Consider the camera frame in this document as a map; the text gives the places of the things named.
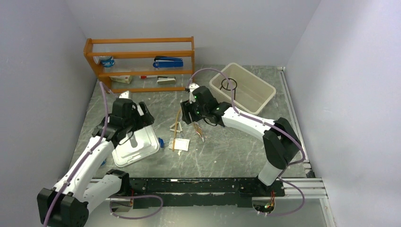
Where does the clear cylinder blue base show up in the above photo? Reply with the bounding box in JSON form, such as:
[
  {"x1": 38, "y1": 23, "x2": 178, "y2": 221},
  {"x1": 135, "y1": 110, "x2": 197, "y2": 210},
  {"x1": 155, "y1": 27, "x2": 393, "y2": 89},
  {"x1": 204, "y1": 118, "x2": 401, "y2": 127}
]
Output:
[{"x1": 158, "y1": 138, "x2": 165, "y2": 148}]

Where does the black metal ring stand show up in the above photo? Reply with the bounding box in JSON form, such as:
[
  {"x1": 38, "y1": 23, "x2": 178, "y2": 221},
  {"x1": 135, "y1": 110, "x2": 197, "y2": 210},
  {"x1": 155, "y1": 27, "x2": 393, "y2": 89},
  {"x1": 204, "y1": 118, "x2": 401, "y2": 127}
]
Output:
[{"x1": 219, "y1": 78, "x2": 238, "y2": 91}]

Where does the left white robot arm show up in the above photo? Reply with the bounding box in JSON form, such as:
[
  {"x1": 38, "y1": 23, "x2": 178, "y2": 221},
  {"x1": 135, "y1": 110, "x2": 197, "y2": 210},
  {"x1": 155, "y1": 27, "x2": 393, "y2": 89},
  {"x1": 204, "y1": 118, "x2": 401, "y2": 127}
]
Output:
[{"x1": 37, "y1": 98, "x2": 155, "y2": 227}]

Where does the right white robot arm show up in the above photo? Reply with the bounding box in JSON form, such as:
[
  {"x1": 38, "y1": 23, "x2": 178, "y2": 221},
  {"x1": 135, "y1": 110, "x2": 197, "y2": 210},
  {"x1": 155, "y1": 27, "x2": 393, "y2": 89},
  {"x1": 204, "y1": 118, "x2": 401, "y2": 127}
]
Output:
[{"x1": 181, "y1": 83, "x2": 302, "y2": 196}]

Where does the white plastic container lid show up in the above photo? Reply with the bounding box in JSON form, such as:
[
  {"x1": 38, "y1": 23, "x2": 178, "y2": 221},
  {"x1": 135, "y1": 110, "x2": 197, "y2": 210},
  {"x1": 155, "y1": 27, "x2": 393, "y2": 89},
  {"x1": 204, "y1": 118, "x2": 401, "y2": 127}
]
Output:
[{"x1": 112, "y1": 126, "x2": 160, "y2": 167}]

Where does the small white green box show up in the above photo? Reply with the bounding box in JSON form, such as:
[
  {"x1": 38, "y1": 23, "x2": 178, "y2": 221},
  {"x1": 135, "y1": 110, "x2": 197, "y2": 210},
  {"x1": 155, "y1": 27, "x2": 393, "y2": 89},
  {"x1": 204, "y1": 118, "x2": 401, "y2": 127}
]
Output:
[{"x1": 110, "y1": 75, "x2": 132, "y2": 84}]

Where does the red white marker pen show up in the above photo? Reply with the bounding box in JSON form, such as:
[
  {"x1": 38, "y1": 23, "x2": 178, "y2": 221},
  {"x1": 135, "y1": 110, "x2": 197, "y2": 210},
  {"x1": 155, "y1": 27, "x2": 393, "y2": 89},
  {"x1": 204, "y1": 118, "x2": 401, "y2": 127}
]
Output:
[{"x1": 140, "y1": 75, "x2": 159, "y2": 79}]

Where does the beige plastic bin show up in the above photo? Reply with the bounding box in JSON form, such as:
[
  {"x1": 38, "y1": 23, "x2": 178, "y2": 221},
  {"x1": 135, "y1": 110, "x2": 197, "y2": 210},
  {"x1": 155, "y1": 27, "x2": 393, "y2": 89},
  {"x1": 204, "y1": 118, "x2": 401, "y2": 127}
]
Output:
[{"x1": 209, "y1": 62, "x2": 276, "y2": 115}]

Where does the orange wooden shelf rack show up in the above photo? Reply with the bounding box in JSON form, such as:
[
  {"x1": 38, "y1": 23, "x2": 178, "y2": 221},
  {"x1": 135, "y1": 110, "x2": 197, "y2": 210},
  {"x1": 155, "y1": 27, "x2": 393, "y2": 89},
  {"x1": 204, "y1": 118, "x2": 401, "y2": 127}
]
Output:
[{"x1": 83, "y1": 36, "x2": 195, "y2": 88}]

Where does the blue stapler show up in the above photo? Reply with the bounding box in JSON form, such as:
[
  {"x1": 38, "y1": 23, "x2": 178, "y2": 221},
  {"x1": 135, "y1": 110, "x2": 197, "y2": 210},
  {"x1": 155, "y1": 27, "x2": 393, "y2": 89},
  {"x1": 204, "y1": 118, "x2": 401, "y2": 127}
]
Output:
[{"x1": 153, "y1": 56, "x2": 184, "y2": 69}]

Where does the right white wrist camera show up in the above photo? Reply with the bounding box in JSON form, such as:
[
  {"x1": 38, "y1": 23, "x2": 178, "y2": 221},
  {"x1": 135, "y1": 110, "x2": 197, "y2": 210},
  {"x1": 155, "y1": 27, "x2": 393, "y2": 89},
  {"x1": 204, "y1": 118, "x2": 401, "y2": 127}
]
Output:
[{"x1": 187, "y1": 83, "x2": 199, "y2": 104}]

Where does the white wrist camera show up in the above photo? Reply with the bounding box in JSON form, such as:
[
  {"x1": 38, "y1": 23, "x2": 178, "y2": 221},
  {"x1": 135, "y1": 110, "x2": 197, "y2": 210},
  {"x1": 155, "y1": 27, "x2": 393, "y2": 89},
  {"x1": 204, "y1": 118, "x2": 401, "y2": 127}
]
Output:
[
  {"x1": 187, "y1": 83, "x2": 199, "y2": 104},
  {"x1": 118, "y1": 91, "x2": 131, "y2": 99}
]

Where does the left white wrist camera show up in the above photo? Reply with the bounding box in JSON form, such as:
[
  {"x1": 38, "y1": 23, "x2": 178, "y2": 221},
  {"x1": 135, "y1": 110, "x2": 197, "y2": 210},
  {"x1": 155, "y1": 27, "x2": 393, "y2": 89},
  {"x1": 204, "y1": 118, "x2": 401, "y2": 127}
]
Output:
[{"x1": 118, "y1": 91, "x2": 131, "y2": 99}]

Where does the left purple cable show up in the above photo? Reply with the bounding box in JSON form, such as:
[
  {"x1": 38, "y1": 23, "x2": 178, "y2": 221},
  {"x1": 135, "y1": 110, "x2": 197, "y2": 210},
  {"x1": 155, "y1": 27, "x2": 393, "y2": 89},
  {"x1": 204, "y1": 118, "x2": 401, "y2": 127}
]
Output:
[{"x1": 43, "y1": 81, "x2": 115, "y2": 227}]

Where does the purple cable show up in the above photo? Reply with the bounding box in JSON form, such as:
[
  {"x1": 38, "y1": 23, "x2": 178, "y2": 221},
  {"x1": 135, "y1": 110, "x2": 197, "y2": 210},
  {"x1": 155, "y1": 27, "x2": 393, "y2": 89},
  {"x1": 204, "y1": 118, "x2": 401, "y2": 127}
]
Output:
[
  {"x1": 43, "y1": 81, "x2": 115, "y2": 227},
  {"x1": 187, "y1": 68, "x2": 306, "y2": 217}
]

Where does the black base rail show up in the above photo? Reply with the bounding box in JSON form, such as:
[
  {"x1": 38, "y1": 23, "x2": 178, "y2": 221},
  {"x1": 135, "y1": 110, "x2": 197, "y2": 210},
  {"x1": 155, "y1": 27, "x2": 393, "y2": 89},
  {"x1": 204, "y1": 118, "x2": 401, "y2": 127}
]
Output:
[{"x1": 130, "y1": 177, "x2": 285, "y2": 209}]

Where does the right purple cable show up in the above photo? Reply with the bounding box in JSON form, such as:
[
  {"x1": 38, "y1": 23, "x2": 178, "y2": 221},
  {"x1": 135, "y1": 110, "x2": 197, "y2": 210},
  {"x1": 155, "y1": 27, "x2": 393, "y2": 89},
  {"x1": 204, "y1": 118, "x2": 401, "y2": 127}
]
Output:
[{"x1": 187, "y1": 68, "x2": 306, "y2": 217}]

